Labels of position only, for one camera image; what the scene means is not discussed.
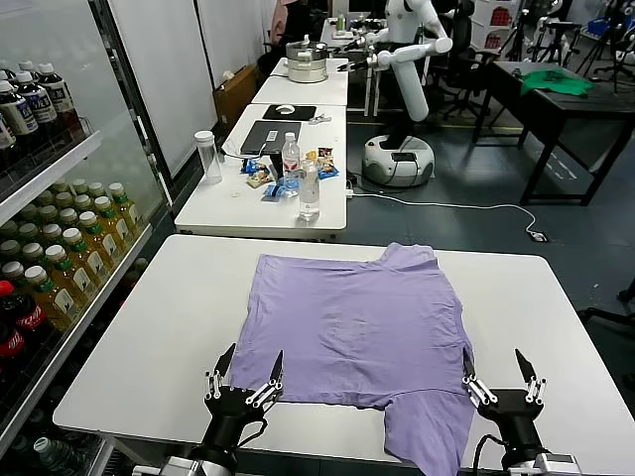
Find black metal table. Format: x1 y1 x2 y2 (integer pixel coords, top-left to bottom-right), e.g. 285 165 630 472
473 59 635 207

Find pink garment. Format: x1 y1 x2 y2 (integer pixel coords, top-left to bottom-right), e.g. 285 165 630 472
270 0 294 46

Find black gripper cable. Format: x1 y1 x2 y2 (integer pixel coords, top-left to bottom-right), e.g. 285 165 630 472
232 418 269 448
472 433 508 476

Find white floor cable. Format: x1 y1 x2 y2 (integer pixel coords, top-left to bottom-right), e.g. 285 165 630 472
346 190 545 237

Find green cloth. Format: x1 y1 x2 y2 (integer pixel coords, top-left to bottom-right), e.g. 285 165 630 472
519 67 595 98

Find black office chair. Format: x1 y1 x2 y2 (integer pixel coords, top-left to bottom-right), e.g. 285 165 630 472
436 0 492 120

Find green cap drink bottle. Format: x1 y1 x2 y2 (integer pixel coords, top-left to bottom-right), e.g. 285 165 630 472
33 435 80 476

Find black chair base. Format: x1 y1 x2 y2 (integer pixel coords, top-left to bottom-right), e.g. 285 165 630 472
579 285 635 331

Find black tripod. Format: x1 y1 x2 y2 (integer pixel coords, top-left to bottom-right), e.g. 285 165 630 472
583 14 627 80
495 9 532 63

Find white drawer unit red prints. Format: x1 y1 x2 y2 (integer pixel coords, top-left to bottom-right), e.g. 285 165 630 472
470 0 517 51

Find red label water bottle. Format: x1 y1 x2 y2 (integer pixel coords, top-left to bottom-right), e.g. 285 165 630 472
281 131 303 195

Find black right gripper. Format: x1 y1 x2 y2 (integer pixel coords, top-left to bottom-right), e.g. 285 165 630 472
461 346 548 455

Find black mouse pad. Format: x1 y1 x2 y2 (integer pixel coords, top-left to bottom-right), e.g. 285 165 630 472
261 103 318 121

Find brown cardboard box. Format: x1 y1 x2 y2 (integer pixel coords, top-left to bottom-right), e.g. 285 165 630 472
212 63 259 126

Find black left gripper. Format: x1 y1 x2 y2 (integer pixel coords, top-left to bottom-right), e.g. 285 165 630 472
203 342 286 450

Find clear tumbler white lid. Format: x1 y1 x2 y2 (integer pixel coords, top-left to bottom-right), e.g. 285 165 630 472
193 130 224 185

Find cola bottle red label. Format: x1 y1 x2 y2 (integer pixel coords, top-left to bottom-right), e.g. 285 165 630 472
0 280 46 348
0 321 27 379

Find white rectangular table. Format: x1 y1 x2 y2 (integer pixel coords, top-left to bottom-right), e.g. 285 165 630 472
251 57 350 106
174 102 348 235

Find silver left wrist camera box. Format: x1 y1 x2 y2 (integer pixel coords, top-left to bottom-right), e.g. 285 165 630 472
158 454 200 476

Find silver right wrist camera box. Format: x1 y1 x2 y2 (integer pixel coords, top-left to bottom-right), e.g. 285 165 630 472
538 451 580 476

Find dark grey laptop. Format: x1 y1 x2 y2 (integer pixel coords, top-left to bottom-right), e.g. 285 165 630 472
240 120 303 156

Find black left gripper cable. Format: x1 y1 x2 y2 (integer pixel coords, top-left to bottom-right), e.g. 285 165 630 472
232 418 269 448

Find glass door beverage cooler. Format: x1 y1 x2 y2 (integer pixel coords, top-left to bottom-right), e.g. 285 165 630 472
0 0 176 476

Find white humanoid robot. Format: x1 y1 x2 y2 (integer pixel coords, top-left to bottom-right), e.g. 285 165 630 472
336 0 453 188

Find black laptop cable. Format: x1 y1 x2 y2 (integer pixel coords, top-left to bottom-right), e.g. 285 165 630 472
222 141 272 163

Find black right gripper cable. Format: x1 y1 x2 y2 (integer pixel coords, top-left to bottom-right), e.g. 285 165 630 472
472 433 508 476

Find clear unlabeled water bottle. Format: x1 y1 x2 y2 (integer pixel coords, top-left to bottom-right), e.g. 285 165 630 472
298 158 321 222

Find purple t-shirt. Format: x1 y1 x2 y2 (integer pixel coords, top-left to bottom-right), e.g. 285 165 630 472
228 241 476 475

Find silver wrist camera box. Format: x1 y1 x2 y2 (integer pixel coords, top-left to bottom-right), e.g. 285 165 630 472
538 451 580 476
158 454 200 476

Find blue plastic bin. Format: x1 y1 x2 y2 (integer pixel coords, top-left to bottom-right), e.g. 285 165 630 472
582 17 616 39

